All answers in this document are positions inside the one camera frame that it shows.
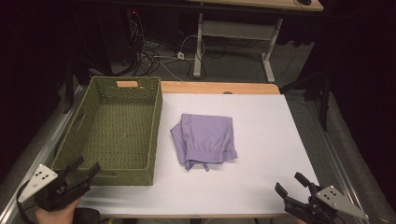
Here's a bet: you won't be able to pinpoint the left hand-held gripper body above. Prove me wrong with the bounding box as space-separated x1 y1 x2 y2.
17 163 94 213

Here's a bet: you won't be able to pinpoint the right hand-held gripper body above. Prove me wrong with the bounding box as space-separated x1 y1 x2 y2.
283 184 370 224

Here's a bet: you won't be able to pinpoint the green woven basket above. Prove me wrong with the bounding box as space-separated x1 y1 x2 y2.
50 76 163 187

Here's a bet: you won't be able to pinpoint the purple pants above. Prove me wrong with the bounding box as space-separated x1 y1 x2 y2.
169 113 238 173

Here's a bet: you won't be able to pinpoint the person's left hand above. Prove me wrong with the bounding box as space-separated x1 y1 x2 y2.
35 197 83 224

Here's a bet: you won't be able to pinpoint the dark round object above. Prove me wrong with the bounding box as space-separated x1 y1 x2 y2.
72 207 101 224

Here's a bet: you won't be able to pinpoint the black metal stand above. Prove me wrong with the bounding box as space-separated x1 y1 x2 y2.
63 58 92 115

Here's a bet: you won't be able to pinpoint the black tripod stand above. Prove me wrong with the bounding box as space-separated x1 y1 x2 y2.
279 70 333 133

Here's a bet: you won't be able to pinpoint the desk with white legs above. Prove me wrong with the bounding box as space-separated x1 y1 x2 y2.
186 0 325 84

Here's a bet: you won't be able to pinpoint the silver metal rail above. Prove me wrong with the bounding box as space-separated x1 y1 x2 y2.
0 85 86 224
305 98 385 224

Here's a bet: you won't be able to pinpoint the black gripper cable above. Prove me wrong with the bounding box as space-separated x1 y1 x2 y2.
15 179 36 224

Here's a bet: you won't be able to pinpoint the bundle of black cables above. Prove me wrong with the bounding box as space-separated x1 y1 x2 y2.
123 8 207 80

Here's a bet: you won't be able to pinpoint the white cable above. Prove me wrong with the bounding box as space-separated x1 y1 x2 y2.
179 34 206 61

